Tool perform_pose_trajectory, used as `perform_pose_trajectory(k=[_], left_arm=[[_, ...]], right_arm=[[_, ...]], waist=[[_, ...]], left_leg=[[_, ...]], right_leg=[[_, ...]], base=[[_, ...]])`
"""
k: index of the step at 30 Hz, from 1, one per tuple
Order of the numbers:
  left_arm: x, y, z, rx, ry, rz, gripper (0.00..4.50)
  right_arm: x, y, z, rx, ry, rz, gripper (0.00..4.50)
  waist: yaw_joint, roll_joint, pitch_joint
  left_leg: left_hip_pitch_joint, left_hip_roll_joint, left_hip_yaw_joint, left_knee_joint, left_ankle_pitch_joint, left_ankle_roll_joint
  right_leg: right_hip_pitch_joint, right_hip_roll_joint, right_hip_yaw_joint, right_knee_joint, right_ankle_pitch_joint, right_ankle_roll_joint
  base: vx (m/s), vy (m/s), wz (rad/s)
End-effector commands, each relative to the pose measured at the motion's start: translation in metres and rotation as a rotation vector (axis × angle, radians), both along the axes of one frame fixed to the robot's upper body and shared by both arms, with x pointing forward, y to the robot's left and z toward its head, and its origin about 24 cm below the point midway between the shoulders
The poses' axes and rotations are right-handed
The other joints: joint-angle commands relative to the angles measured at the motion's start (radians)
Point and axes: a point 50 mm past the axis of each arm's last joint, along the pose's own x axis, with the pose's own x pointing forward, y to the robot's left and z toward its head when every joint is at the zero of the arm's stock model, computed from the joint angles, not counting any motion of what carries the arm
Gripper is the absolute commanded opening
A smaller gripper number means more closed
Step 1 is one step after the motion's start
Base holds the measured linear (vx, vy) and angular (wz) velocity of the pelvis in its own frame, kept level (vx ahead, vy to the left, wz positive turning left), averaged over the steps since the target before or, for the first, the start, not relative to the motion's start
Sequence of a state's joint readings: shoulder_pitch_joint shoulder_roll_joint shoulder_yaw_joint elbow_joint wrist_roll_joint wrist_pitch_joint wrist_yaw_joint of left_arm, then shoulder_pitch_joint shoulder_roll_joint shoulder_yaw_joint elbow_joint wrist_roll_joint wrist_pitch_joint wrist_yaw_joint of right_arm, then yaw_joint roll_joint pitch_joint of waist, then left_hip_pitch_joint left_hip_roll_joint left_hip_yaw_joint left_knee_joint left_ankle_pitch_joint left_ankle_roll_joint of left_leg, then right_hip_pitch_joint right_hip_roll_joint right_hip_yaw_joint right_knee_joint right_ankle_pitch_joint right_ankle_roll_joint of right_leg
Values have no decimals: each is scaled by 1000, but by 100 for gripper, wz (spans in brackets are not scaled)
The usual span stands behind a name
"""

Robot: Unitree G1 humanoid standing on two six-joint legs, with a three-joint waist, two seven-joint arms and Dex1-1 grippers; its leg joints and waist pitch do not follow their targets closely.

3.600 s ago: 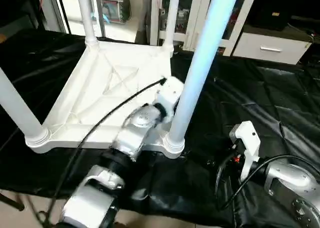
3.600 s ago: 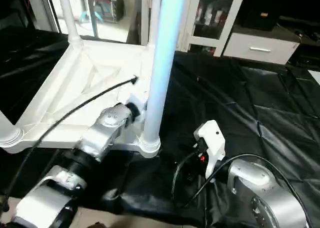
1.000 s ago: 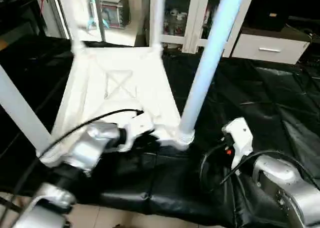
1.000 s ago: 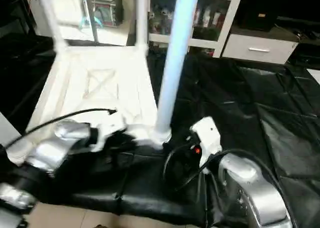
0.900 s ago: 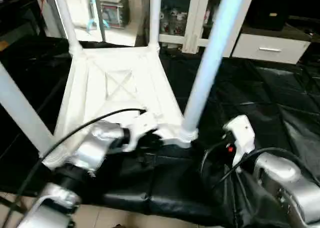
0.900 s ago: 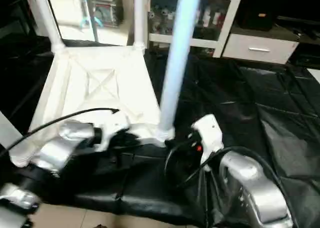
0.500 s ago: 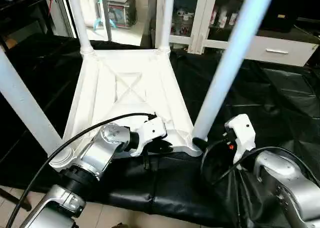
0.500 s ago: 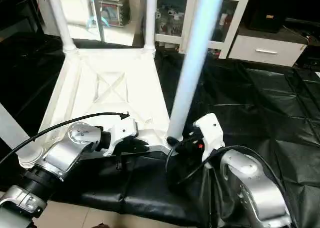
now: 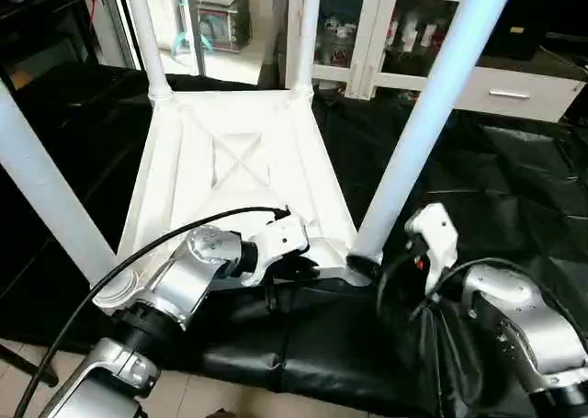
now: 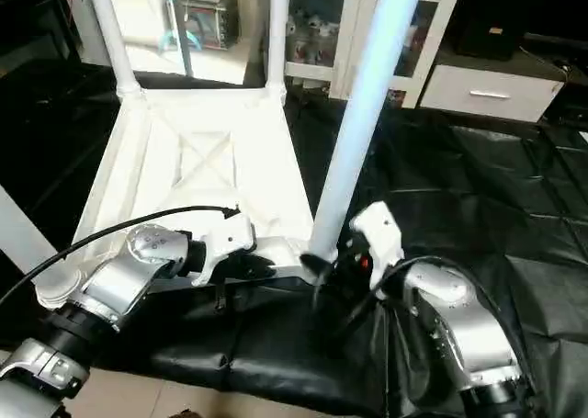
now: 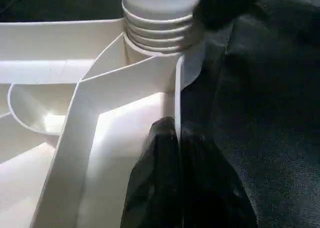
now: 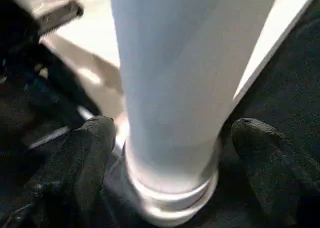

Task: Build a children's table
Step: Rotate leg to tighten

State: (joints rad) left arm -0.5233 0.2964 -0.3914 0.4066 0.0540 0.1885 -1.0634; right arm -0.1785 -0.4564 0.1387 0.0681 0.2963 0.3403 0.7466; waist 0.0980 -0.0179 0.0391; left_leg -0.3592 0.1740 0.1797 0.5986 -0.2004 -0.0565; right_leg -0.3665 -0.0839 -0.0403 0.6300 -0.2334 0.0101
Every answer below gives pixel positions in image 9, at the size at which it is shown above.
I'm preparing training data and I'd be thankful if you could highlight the white plastic table top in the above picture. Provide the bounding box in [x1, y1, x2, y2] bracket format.
[92, 87, 383, 312]

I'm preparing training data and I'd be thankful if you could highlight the white plastic table leg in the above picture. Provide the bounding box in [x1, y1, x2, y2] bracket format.
[0, 82, 119, 287]
[123, 0, 175, 103]
[348, 0, 521, 265]
[291, 0, 323, 103]

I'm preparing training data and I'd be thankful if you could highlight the black mat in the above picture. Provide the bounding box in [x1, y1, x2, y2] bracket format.
[0, 62, 588, 418]

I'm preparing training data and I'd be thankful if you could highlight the white drawer unit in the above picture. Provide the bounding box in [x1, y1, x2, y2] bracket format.
[454, 64, 585, 124]

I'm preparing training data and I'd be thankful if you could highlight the white glass-door cabinet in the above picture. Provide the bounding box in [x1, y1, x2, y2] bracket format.
[285, 0, 481, 103]

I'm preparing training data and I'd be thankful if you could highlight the dark storage box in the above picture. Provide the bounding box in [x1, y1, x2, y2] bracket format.
[198, 0, 252, 51]

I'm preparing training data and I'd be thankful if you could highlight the black box yellow label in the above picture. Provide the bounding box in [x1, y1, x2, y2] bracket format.
[496, 0, 554, 61]

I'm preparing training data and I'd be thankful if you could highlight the black metal bench leg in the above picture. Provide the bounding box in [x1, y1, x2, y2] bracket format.
[0, 343, 59, 388]

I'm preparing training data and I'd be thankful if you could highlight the black metal shelf rack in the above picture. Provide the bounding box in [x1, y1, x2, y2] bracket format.
[0, 0, 104, 70]

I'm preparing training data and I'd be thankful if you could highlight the light blue metal frame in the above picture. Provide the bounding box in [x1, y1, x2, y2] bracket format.
[175, 0, 216, 74]

